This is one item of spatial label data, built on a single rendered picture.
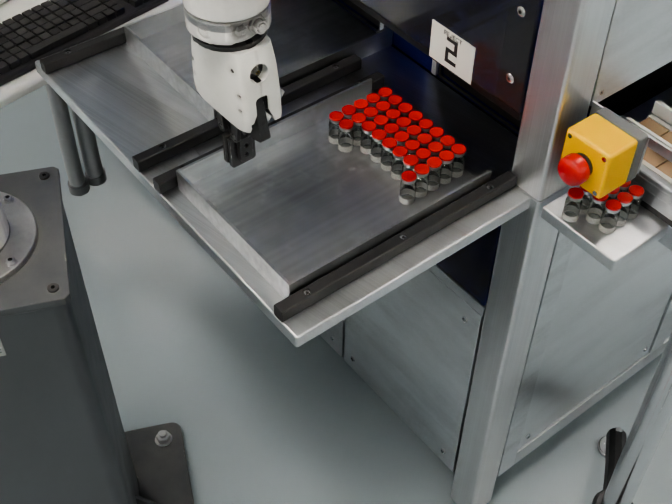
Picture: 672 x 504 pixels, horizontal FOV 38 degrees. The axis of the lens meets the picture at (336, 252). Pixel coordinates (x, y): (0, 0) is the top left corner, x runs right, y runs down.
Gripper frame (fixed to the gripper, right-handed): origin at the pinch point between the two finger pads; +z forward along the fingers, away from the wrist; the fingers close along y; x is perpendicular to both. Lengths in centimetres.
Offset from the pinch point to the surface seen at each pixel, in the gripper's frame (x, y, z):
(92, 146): -23, 100, 79
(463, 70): -39.0, 3.5, 9.8
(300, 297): -2.2, -7.6, 20.3
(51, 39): -8, 70, 27
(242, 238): -1.7, 3.8, 18.8
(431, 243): -22.3, -9.6, 22.4
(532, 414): -52, -13, 86
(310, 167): -18.9, 11.8, 22.1
